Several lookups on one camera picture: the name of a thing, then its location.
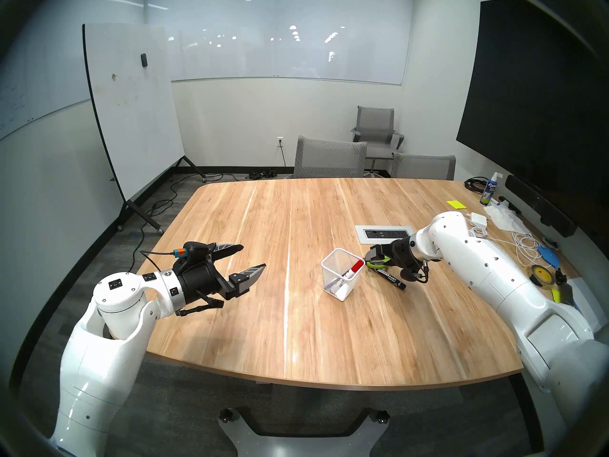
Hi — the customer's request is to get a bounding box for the wall whiteboard with writing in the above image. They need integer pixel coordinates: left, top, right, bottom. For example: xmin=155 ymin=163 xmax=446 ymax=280
xmin=0 ymin=0 xmax=146 ymax=142

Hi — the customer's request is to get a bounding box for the red-capped white marker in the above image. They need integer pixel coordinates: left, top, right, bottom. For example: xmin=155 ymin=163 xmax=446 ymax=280
xmin=329 ymin=259 xmax=365 ymax=292

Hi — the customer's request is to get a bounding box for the white charger cable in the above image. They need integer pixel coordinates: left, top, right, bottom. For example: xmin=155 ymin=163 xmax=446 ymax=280
xmin=469 ymin=225 xmax=548 ymax=268

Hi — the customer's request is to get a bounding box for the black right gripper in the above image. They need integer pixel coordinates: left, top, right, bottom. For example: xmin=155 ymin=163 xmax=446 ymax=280
xmin=366 ymin=238 xmax=419 ymax=270

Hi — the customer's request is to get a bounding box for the black soundbar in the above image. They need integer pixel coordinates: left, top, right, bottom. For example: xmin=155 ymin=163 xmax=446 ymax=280
xmin=504 ymin=174 xmax=577 ymax=238

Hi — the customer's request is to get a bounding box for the white crumpled tissue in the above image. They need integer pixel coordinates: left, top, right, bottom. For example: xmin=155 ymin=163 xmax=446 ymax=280
xmin=485 ymin=203 xmax=530 ymax=235

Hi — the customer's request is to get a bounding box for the silver table outlet panel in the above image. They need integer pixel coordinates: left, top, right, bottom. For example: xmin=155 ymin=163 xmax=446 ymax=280
xmin=354 ymin=225 xmax=417 ymax=245

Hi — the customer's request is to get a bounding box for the flat blue object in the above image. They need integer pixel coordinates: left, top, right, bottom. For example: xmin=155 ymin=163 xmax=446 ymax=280
xmin=537 ymin=244 xmax=563 ymax=269

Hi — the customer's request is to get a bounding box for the white paper sheet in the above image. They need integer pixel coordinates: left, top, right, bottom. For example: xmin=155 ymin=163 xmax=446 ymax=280
xmin=569 ymin=276 xmax=607 ymax=333

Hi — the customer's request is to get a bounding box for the large black wall screen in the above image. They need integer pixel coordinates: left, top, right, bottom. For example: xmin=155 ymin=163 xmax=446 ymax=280
xmin=456 ymin=0 xmax=609 ymax=242

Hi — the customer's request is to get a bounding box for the white mesh pen holder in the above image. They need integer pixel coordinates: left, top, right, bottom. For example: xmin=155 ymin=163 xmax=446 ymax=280
xmin=321 ymin=248 xmax=366 ymax=301

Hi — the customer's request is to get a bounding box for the long black floor cable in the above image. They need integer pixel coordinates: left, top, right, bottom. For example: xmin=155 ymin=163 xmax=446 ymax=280
xmin=140 ymin=173 xmax=224 ymax=233

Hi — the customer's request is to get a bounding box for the yellow and black tape roll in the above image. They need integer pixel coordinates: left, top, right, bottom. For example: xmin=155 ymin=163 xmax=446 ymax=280
xmin=530 ymin=265 xmax=556 ymax=287

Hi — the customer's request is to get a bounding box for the black permanent marker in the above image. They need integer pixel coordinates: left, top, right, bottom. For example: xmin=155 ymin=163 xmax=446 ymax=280
xmin=375 ymin=266 xmax=408 ymax=290

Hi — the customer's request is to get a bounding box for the rolling whiteboard on stand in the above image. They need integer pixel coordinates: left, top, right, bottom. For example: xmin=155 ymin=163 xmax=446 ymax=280
xmin=82 ymin=23 xmax=207 ymax=234

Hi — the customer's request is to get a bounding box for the thin blue stick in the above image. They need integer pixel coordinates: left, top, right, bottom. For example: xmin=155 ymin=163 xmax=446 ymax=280
xmin=573 ymin=301 xmax=590 ymax=338

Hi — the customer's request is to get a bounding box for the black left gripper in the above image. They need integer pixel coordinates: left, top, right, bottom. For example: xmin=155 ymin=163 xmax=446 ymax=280
xmin=174 ymin=243 xmax=267 ymax=304

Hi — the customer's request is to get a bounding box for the grey armrest office chair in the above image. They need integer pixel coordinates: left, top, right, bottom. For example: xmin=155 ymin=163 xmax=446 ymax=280
xmin=351 ymin=106 xmax=405 ymax=178

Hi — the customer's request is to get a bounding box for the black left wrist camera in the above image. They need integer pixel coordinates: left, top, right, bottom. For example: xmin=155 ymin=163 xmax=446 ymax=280
xmin=173 ymin=241 xmax=216 ymax=266

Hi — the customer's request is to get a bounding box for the whiteboard cleaner spray bottle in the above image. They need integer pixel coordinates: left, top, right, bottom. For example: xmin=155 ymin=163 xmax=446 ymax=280
xmin=480 ymin=171 xmax=501 ymax=206

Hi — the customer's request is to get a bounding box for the grey mesh-back chair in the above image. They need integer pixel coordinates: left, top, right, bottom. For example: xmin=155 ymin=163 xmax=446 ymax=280
xmin=293 ymin=136 xmax=368 ymax=179
xmin=391 ymin=152 xmax=456 ymax=181

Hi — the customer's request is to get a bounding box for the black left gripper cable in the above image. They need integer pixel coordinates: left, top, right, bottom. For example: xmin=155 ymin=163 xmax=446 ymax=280
xmin=175 ymin=297 xmax=224 ymax=317

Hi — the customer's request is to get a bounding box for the plain glass wall whiteboard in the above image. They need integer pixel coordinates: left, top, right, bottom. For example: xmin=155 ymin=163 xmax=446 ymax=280
xmin=145 ymin=0 xmax=413 ymax=86

